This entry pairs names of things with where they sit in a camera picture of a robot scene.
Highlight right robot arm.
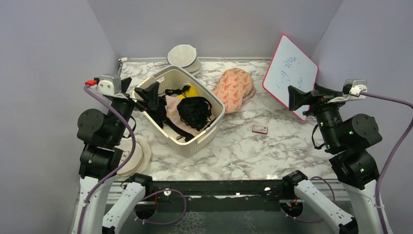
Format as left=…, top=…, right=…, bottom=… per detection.
left=281, top=80, right=391, bottom=234

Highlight beige pink garment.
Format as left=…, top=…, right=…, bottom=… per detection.
left=165, top=96, right=215, bottom=137

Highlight red staples box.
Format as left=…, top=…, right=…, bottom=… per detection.
left=252, top=125, right=268, bottom=135

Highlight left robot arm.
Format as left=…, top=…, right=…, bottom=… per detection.
left=73, top=75, right=160, bottom=234

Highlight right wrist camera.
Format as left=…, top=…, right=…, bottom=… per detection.
left=342, top=79, right=368, bottom=97

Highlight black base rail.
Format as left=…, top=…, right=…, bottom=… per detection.
left=134, top=179, right=297, bottom=214

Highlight black lace garment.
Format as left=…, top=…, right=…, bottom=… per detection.
left=177, top=97, right=213, bottom=131

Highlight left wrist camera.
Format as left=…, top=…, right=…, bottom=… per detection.
left=85, top=74, right=122, bottom=97

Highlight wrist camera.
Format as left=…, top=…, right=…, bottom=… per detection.
left=85, top=74, right=122, bottom=97
left=342, top=79, right=368, bottom=97

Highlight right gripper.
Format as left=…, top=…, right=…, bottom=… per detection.
left=288, top=84, right=347, bottom=150

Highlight cream round laundry bags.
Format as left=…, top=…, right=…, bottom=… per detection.
left=117, top=136, right=152, bottom=177

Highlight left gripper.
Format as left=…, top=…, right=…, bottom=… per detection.
left=108, top=77, right=159, bottom=144

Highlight yellow garment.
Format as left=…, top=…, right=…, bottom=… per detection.
left=177, top=85, right=199, bottom=99

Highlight cream plastic laundry basket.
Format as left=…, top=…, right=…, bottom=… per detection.
left=132, top=65, right=225, bottom=157

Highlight peach patterned mesh laundry bag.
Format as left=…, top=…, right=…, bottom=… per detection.
left=212, top=68, right=256, bottom=114

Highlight pink framed whiteboard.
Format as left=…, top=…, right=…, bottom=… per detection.
left=262, top=35, right=319, bottom=108

